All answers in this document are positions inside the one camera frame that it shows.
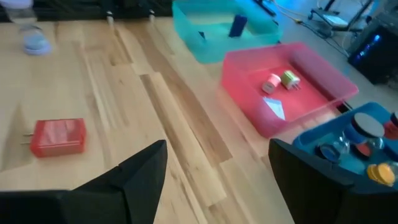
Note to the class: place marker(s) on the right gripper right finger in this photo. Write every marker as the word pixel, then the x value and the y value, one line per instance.
pixel 304 193

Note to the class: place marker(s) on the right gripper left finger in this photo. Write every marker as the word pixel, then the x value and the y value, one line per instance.
pixel 136 186

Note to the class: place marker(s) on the red sand hourglass dark caps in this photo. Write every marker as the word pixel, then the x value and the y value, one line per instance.
pixel 362 150

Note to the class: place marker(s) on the small white cylinder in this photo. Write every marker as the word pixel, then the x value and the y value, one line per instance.
pixel 271 84

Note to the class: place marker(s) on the green and white wall charger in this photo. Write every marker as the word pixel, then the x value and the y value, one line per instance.
pixel 289 79

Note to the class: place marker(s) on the blue digital clock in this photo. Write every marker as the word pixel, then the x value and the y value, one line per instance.
pixel 237 25

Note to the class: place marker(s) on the teal plastic bin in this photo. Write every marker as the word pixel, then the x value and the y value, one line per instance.
pixel 311 137

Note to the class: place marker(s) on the translucent pink plastic bin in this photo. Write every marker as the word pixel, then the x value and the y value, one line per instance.
pixel 242 93

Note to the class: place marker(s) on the black computer tower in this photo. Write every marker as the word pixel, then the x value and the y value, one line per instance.
pixel 373 62

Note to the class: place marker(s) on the translucent green plastic bin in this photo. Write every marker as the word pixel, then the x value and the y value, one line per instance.
pixel 217 46

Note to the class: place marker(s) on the grey flat device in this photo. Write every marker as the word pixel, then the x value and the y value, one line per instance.
pixel 334 20

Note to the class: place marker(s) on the lavender hourglass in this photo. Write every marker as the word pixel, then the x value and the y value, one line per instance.
pixel 34 43

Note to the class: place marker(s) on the red wall charger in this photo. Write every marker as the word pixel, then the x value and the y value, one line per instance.
pixel 57 137

